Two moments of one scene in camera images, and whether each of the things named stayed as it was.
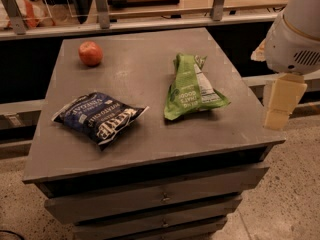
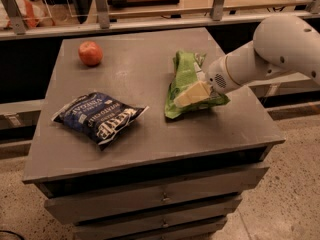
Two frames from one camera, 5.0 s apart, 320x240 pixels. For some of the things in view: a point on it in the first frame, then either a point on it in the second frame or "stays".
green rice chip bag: (190, 89) stays
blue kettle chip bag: (98, 117) stays
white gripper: (290, 50) to (217, 74)
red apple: (90, 53) stays
